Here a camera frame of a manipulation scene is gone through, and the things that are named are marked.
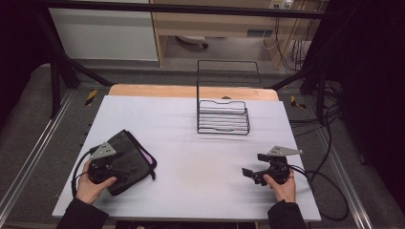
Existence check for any white power strip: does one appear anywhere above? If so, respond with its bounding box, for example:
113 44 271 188
267 0 294 10

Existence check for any black curtain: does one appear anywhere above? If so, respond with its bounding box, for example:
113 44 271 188
309 0 405 214
0 0 58 128

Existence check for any white cabinet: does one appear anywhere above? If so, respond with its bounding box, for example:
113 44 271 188
48 0 160 62

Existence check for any wooden desk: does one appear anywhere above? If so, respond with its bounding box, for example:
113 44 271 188
149 0 329 71

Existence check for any aluminium floor rail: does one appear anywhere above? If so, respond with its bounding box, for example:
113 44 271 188
0 91 78 218
313 123 375 229

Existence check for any black wire rack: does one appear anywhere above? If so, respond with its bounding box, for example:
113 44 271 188
196 58 263 136

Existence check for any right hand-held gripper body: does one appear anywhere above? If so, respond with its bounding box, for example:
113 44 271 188
266 145 304 186

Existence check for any person's left hand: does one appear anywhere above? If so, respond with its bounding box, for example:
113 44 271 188
75 158 118 205

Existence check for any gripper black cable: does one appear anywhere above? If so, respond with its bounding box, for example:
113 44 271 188
288 164 350 222
71 145 100 198

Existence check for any office chair base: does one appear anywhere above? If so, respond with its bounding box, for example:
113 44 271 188
174 34 210 50

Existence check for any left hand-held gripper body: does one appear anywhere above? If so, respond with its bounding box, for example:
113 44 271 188
87 141 119 185

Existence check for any bundle of floor cables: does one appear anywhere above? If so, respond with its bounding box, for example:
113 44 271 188
288 79 345 179

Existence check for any dark grey pouch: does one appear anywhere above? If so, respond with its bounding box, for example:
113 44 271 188
106 129 159 198

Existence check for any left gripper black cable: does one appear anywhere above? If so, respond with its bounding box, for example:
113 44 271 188
71 145 100 198

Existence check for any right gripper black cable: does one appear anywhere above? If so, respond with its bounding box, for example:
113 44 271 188
288 164 350 222

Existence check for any black metal frame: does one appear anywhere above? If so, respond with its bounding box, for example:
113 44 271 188
32 0 339 119

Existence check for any person's right hand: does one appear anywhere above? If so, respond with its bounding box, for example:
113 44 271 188
263 167 297 203

